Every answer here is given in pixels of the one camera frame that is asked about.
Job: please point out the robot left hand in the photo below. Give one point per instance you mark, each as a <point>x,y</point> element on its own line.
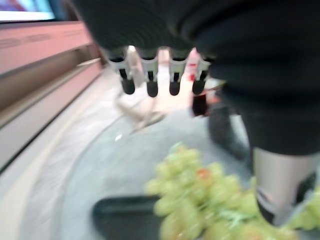
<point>225,30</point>

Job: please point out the green grape bunch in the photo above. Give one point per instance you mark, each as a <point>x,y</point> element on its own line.
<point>200,195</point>

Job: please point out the black plate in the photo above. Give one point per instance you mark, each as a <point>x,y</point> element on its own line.
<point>125,217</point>

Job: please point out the clear bottle red label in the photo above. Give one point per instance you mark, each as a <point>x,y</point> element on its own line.
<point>192,67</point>

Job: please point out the dark red bottle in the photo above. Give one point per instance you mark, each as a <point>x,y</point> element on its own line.
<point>200,105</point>

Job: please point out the pink television cabinet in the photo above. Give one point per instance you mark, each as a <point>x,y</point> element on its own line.
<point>37,75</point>

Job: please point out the television screen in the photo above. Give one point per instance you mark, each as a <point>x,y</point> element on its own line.
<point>25,8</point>

